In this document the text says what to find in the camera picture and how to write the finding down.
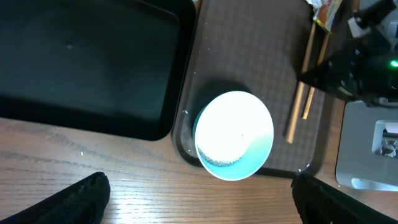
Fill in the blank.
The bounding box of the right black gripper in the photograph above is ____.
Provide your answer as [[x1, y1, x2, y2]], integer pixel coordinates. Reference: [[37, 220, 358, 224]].
[[299, 47, 397, 106]]

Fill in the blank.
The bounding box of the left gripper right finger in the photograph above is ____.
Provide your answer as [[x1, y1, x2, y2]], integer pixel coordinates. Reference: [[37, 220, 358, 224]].
[[291, 172, 397, 224]]

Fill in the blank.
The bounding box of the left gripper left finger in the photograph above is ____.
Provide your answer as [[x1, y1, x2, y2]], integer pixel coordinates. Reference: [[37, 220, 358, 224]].
[[1, 172, 111, 224]]

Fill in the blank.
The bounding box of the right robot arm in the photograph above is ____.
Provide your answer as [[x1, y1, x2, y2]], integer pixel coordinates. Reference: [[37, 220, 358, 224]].
[[298, 0, 397, 108]]

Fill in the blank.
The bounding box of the grey dishwasher rack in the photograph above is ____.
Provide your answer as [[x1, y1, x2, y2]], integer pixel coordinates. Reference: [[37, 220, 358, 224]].
[[336, 101, 397, 192]]

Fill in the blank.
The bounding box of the yellow green snack wrapper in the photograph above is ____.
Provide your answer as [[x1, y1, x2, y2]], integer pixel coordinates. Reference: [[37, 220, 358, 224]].
[[313, 0, 342, 33]]

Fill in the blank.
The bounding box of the crumpled white tissue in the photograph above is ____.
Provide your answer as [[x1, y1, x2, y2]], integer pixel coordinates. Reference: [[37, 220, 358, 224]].
[[306, 0, 323, 9]]

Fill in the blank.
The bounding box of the brown serving tray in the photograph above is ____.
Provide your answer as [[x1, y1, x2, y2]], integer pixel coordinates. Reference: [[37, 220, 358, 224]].
[[172, 0, 334, 179]]

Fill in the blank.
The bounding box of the light blue rice bowl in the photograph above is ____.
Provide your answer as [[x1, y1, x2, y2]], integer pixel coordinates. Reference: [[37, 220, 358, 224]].
[[192, 91, 274, 181]]

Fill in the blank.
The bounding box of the black plastic tray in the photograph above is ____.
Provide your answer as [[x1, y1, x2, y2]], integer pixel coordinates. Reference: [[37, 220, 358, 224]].
[[1, 0, 197, 141]]

